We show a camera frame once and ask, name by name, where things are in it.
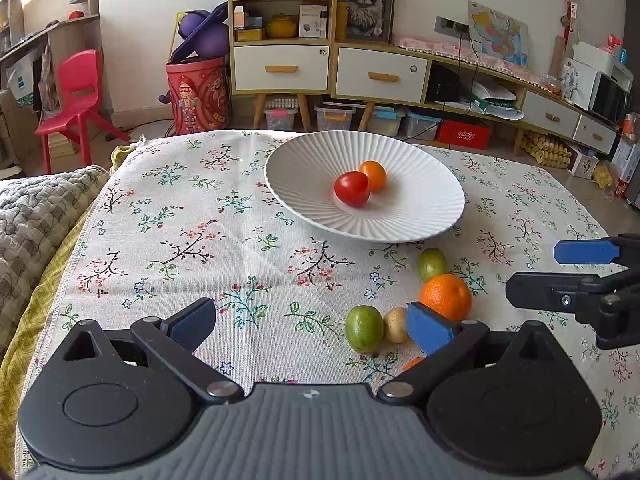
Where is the small mandarin orange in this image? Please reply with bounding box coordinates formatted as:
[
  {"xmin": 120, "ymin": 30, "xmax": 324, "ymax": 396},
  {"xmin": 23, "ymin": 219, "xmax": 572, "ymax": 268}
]
[{"xmin": 402, "ymin": 356, "xmax": 424, "ymax": 372}]

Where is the large orange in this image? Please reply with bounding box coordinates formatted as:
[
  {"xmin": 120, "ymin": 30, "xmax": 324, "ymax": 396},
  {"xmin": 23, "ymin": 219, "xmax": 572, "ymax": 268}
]
[{"xmin": 419, "ymin": 273, "xmax": 473, "ymax": 322}]

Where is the brown longan fruit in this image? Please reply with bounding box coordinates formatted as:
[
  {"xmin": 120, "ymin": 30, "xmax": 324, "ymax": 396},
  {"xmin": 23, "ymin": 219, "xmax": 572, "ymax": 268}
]
[{"xmin": 384, "ymin": 307, "xmax": 409, "ymax": 344}]

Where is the green jujube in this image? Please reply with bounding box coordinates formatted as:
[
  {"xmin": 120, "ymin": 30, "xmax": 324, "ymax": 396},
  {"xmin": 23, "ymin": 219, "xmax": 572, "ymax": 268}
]
[
  {"xmin": 418, "ymin": 248, "xmax": 448, "ymax": 283},
  {"xmin": 345, "ymin": 306, "xmax": 384, "ymax": 354}
]

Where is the floral tablecloth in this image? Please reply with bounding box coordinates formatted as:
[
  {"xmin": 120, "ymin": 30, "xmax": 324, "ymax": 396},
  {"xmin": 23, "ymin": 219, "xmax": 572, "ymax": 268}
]
[{"xmin": 14, "ymin": 129, "xmax": 640, "ymax": 480}]

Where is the white ribbed plate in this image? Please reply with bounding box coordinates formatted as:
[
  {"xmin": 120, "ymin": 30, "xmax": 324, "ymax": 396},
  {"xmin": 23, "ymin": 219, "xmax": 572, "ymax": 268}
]
[{"xmin": 265, "ymin": 130, "xmax": 465, "ymax": 243}]

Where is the white microwave appliance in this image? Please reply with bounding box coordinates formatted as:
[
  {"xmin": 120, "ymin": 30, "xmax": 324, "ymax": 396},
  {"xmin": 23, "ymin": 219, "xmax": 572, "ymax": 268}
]
[{"xmin": 561, "ymin": 58, "xmax": 630, "ymax": 125}]

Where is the yellow patterned cloth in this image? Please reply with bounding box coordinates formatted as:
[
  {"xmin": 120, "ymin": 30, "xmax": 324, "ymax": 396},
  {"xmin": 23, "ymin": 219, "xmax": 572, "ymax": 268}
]
[{"xmin": 1, "ymin": 143, "xmax": 137, "ymax": 479}]

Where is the red tomato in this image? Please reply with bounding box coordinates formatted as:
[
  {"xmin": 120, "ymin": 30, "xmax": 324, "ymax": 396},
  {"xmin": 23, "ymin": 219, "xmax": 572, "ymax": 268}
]
[{"xmin": 333, "ymin": 171, "xmax": 370, "ymax": 208}]

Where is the small orange tomato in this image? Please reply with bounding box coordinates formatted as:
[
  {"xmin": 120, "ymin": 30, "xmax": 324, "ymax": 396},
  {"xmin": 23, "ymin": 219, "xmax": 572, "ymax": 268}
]
[{"xmin": 359, "ymin": 160, "xmax": 387, "ymax": 193}]

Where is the red box under sideboard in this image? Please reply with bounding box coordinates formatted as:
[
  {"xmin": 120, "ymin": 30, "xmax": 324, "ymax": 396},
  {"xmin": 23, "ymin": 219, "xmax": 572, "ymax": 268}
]
[{"xmin": 437, "ymin": 119, "xmax": 491, "ymax": 150}]

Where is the black box in sideboard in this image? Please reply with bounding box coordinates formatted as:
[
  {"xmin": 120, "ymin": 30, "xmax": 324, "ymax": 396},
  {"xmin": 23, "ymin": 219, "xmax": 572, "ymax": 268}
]
[{"xmin": 425, "ymin": 63, "xmax": 460, "ymax": 102}]

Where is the colourful map poster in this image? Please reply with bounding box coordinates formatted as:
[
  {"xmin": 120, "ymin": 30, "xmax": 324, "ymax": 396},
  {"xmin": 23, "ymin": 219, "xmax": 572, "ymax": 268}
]
[{"xmin": 468, "ymin": 0, "xmax": 529, "ymax": 67}]

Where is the clear storage bin pink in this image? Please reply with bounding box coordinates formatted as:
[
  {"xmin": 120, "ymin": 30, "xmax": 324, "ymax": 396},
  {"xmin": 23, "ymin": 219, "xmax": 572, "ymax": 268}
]
[{"xmin": 265, "ymin": 96, "xmax": 298, "ymax": 131}]

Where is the clear storage bin orange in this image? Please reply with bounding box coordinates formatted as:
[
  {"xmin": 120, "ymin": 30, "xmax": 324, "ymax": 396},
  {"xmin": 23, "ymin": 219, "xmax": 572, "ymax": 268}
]
[{"xmin": 314, "ymin": 105, "xmax": 356, "ymax": 131}]

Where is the red decorated bucket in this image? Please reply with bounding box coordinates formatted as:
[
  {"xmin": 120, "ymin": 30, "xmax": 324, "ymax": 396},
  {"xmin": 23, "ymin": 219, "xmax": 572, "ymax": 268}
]
[{"xmin": 165, "ymin": 56, "xmax": 231, "ymax": 136}]

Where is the long low wooden sideboard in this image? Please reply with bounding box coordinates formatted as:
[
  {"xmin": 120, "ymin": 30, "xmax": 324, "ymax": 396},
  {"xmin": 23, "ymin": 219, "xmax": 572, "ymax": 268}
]
[{"xmin": 394, "ymin": 34, "xmax": 626, "ymax": 162}]

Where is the red plastic chair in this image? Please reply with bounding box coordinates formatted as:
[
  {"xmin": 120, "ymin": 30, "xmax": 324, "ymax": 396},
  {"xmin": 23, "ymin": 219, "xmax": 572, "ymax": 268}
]
[{"xmin": 35, "ymin": 49, "xmax": 130, "ymax": 174}]

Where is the purple plush toy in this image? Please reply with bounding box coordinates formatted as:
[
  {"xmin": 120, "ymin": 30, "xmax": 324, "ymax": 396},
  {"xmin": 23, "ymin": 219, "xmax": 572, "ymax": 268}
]
[{"xmin": 169, "ymin": 2, "xmax": 230, "ymax": 64}]

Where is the yellow pot on shelf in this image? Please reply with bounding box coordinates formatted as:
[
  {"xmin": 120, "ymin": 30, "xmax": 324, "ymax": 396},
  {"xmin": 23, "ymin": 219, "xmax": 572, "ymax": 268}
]
[{"xmin": 266, "ymin": 14, "xmax": 298, "ymax": 39}]

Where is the wooden shelf cabinet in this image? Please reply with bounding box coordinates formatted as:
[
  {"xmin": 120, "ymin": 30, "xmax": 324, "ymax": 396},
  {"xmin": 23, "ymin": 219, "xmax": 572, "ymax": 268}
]
[{"xmin": 228, "ymin": 0, "xmax": 432, "ymax": 130}]

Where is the white box on shelf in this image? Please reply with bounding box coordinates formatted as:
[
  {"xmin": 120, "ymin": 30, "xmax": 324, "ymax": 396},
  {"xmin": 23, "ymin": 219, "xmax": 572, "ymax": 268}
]
[{"xmin": 298, "ymin": 4, "xmax": 329, "ymax": 39}]

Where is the wooden desk shelf unit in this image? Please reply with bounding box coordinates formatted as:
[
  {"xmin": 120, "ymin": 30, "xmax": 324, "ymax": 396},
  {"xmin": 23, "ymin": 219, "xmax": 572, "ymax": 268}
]
[{"xmin": 1, "ymin": 0, "xmax": 101, "ymax": 105}]

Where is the wall power socket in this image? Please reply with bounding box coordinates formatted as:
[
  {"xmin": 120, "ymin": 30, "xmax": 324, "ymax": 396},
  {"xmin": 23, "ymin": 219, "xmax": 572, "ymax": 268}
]
[{"xmin": 434, "ymin": 16, "xmax": 470, "ymax": 40}]

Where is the cat picture frame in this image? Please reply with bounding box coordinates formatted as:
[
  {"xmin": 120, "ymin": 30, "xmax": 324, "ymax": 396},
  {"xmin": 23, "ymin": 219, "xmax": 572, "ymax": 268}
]
[{"xmin": 336, "ymin": 0, "xmax": 395, "ymax": 44}]

